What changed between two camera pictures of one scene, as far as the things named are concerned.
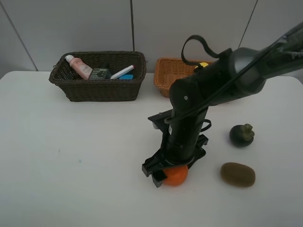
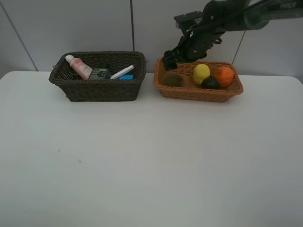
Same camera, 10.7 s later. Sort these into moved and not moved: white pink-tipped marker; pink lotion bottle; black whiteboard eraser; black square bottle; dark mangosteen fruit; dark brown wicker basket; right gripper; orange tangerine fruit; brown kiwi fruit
Moved: orange tangerine fruit; brown kiwi fruit; dark mangosteen fruit; right gripper
Not moved: black square bottle; black whiteboard eraser; dark brown wicker basket; white pink-tipped marker; pink lotion bottle
